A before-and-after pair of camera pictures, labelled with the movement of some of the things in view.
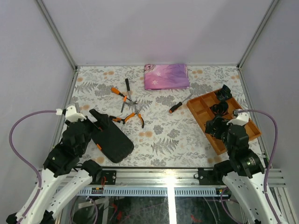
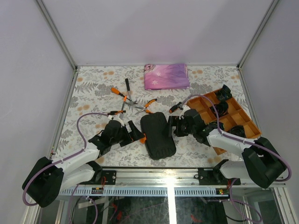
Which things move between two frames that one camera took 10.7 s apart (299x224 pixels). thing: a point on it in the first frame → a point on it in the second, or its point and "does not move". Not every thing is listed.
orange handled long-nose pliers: [140, 118] → [145, 108]
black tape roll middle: [220, 109] does not move
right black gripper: [218, 121] → [175, 122]
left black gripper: [103, 119] → [135, 135]
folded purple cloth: [158, 76] does not move
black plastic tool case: [113, 142] → [158, 143]
